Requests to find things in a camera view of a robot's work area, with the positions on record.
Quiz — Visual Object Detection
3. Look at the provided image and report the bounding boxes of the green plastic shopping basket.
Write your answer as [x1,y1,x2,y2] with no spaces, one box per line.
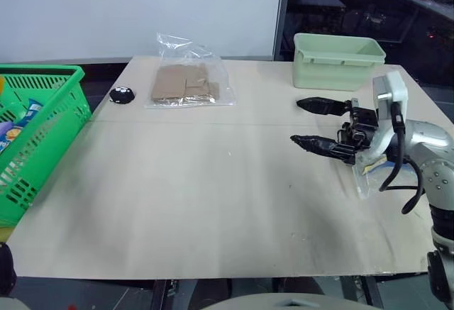
[0,64,94,228]

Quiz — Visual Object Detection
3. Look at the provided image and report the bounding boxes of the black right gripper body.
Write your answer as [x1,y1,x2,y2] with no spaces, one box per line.
[336,98,379,152]

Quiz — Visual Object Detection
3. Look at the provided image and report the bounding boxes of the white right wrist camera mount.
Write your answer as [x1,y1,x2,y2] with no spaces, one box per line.
[368,71,409,155]

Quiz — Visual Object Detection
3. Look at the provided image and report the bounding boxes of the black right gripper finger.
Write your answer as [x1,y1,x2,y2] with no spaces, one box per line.
[290,134,357,165]
[296,96,359,117]

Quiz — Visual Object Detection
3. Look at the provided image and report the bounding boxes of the black round ball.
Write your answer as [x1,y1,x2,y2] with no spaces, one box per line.
[109,86,137,106]

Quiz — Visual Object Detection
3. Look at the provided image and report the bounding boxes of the dark rounded shape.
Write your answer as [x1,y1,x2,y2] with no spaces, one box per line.
[0,242,18,302]

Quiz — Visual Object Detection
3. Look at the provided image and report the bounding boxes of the brown cardboard pieces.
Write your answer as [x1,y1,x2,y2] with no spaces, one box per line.
[150,62,221,106]

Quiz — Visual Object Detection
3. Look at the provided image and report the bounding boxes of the pale green plastic bin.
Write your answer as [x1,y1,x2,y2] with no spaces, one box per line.
[292,33,387,92]

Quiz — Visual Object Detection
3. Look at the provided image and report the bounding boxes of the blue and orange chip bag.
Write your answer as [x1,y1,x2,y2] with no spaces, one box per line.
[0,122,24,155]

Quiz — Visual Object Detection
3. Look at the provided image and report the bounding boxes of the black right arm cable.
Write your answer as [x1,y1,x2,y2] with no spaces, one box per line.
[379,104,425,216]

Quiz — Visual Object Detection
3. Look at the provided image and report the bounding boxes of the grey robot torso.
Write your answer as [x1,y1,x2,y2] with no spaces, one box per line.
[208,292,342,310]

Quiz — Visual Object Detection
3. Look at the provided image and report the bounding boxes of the small clear zip bag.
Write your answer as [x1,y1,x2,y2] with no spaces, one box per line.
[350,153,418,201]

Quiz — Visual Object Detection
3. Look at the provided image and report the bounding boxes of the clear plastic bag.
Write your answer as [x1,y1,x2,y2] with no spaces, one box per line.
[144,32,238,110]

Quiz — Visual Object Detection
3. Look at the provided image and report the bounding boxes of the blue snack packet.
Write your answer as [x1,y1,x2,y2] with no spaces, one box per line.
[13,97,45,130]

